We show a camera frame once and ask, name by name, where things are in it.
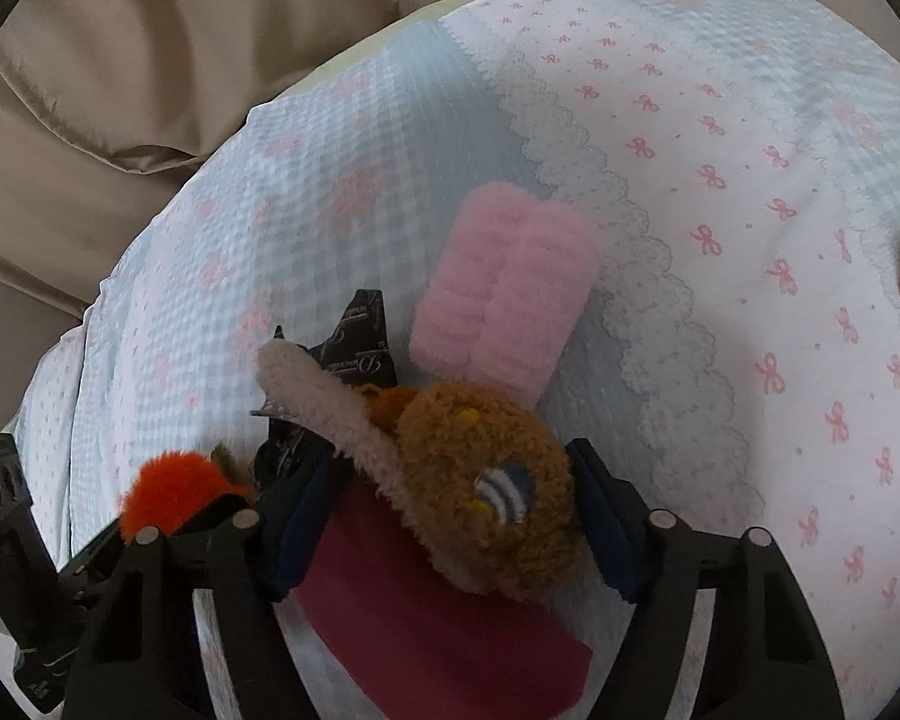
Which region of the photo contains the brown plush bear headband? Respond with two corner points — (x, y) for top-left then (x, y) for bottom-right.
(259, 340), (584, 606)

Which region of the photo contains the dark red cloth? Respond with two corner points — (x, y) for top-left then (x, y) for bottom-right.
(295, 493), (595, 711)

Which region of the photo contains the blue gingham pink bow blanket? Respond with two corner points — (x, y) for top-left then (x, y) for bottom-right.
(6, 0), (900, 720)

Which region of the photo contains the orange fluffy plush toy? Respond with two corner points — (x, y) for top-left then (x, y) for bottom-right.
(118, 446), (258, 545)

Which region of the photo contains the pink fuzzy folded cloth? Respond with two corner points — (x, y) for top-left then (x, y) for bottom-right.
(409, 182), (602, 400)

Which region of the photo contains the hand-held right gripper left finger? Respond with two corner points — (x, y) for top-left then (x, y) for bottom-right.
(64, 456), (355, 720)

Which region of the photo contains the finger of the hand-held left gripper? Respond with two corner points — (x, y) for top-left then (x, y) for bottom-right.
(58, 519), (132, 605)

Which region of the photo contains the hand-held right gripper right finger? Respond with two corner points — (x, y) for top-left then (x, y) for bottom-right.
(565, 437), (847, 720)

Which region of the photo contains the black foil snack packet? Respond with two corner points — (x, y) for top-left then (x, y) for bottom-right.
(250, 287), (404, 482)

